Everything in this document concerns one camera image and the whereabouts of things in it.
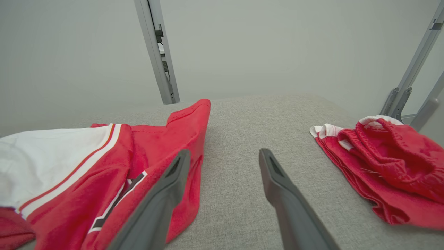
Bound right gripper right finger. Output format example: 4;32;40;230
259;149;340;250

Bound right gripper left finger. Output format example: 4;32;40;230
108;149;191;250

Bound red and white jersey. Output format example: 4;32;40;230
0;99;211;250

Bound red shorts with white stripe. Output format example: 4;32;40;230
310;115;444;230

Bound grey partition post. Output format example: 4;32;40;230
134;0;181;105

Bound grey metal frame bracket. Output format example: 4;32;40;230
380;0;444;132

